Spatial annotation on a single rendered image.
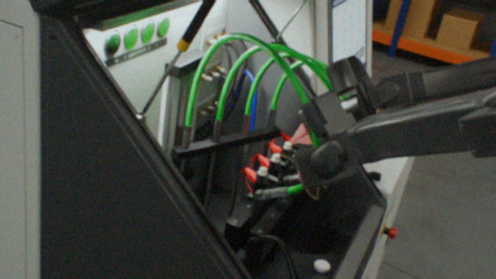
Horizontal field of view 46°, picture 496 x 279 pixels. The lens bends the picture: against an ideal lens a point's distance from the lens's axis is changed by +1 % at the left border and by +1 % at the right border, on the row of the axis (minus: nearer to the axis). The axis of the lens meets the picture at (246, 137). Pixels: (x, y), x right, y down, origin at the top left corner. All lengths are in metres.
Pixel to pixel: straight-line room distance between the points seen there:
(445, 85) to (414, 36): 5.53
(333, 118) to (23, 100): 0.55
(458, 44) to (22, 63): 5.77
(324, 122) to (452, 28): 5.64
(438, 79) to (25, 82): 0.73
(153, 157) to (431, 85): 0.51
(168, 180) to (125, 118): 0.13
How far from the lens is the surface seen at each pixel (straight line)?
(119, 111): 0.98
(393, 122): 0.73
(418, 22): 6.59
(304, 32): 1.54
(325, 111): 0.92
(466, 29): 6.51
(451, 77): 1.10
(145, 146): 0.98
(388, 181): 1.68
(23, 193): 1.21
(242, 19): 1.56
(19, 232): 1.27
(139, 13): 1.14
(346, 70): 1.13
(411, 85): 1.09
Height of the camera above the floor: 1.74
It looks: 26 degrees down
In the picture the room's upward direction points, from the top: 10 degrees clockwise
